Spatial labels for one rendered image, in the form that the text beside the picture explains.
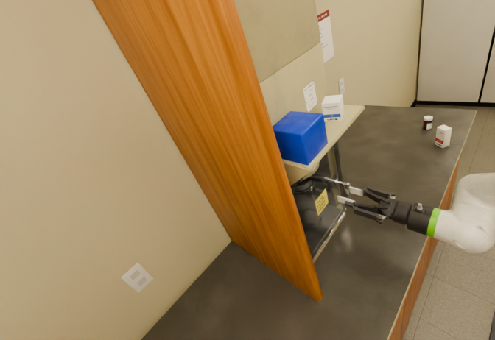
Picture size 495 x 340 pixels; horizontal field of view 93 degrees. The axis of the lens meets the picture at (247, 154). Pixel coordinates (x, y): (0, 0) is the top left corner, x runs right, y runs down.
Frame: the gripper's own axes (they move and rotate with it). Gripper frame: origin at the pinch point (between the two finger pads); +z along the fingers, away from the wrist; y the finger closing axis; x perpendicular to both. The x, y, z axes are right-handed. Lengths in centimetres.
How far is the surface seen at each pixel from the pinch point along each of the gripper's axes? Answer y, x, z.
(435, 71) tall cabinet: -285, 67, 29
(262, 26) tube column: 17, -67, 6
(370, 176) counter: -33.5, 20.4, 5.7
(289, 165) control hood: 26.7, -36.0, 0.1
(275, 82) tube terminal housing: 18, -54, 6
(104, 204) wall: 64, -34, 49
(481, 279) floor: -63, 114, -47
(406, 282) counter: 11.8, 20.4, -23.7
